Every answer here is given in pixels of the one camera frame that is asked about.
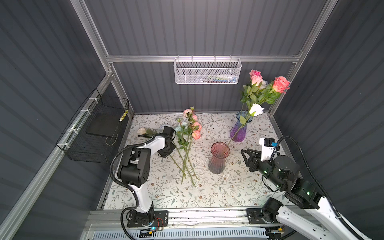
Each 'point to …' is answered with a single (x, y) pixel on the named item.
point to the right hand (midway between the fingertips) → (245, 152)
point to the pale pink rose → (141, 131)
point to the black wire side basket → (91, 135)
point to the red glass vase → (219, 151)
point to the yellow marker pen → (123, 115)
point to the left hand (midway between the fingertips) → (170, 150)
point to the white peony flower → (179, 129)
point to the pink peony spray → (194, 127)
